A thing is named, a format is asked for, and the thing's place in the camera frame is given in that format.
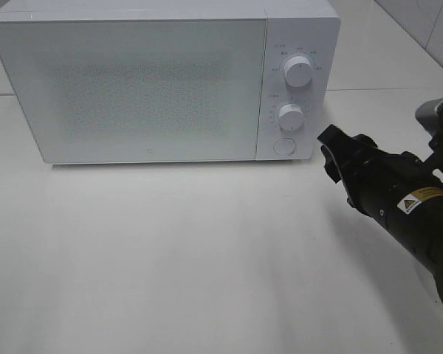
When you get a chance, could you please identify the white microwave door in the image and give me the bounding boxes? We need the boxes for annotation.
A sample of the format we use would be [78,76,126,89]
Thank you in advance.
[0,20,266,164]

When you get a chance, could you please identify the white microwave oven body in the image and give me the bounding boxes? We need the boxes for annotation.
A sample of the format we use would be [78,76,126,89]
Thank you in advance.
[0,1,341,164]

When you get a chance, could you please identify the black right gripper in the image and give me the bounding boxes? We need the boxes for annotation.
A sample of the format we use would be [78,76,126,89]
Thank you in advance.
[317,125,443,227]

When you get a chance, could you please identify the white upper power knob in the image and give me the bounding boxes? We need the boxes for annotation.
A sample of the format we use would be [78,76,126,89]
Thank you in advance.
[283,53,313,88]

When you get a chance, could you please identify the white lower timer knob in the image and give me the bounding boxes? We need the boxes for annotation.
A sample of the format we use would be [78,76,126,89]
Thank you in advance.
[277,104,305,131]

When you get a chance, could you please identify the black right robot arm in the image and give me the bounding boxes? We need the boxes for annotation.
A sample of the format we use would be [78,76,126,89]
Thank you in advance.
[318,125,443,304]

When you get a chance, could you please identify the white round door button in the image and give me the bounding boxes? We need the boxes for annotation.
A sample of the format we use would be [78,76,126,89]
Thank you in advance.
[273,138,296,156]

